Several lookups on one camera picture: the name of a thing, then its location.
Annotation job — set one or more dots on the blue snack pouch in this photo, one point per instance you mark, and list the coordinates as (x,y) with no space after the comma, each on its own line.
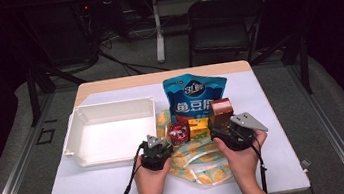
(192,91)

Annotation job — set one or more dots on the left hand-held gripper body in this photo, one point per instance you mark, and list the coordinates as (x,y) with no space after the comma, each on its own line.
(155,154)

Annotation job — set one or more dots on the person's left hand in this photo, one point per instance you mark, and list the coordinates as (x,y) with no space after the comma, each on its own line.
(151,183)

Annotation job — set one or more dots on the yellow drink carton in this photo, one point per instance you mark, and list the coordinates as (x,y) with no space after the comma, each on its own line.
(199,127)

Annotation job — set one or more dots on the black folding chair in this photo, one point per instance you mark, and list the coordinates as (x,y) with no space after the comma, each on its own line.
(219,37)

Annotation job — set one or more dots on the orange-slice print bag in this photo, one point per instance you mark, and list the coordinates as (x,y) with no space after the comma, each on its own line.
(200,170)

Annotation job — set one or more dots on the white desk leg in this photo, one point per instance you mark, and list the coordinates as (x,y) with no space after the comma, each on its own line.
(159,38)

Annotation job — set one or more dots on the person's right hand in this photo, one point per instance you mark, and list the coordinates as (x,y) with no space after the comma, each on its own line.
(244,164)

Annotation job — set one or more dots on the white plastic bin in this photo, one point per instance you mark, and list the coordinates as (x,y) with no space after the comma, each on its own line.
(108,135)

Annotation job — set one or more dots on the red can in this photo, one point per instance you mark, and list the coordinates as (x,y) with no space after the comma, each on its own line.
(178,133)

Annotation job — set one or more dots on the black equipment box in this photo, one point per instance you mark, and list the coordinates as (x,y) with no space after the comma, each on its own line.
(61,34)

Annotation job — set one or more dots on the brown drink carton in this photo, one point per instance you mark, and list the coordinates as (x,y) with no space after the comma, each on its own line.
(221,112)

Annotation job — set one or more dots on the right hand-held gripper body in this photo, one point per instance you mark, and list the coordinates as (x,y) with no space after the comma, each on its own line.
(242,134)

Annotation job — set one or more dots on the black frame post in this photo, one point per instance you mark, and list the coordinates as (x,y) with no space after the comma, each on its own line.
(33,95)

